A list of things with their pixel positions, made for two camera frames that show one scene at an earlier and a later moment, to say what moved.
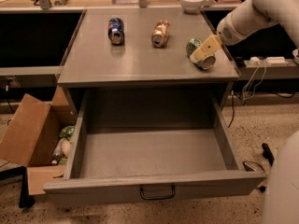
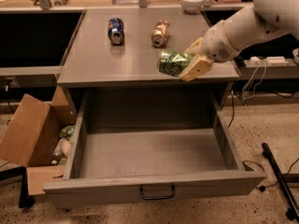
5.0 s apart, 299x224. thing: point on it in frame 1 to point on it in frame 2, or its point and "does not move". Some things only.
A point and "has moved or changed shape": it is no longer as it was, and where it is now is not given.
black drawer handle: (157, 198) does not move
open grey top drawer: (139, 145) does not move
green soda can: (207, 63) has moved or changed shape
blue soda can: (116, 30) does not move
